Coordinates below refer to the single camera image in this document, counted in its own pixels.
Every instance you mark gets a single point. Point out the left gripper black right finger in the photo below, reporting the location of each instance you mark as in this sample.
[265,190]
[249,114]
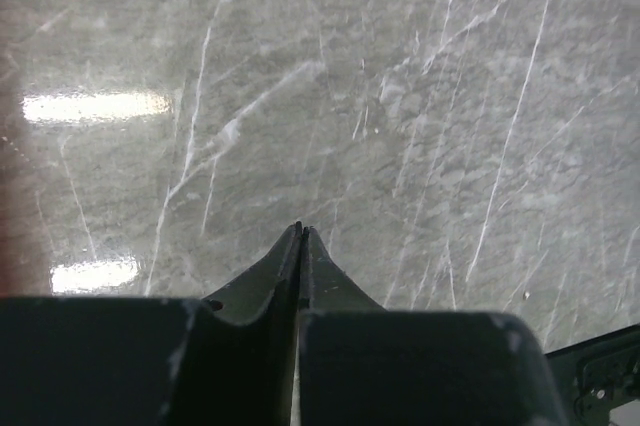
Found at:
[361,364]

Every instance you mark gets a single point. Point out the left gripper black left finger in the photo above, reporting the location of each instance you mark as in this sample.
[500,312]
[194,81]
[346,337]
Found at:
[226,359]

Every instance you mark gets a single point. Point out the black base beam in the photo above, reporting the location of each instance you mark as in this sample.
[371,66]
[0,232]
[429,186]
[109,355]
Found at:
[598,379]

